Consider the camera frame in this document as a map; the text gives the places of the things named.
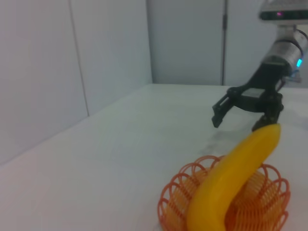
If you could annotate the yellow banana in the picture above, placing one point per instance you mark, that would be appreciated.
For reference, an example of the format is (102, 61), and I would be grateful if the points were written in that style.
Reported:
(223, 187)

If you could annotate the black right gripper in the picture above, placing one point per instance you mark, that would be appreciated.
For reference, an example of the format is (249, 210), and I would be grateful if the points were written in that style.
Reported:
(267, 81)

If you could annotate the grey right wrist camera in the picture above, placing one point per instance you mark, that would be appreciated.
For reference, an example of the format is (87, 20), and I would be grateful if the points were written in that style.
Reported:
(284, 12)

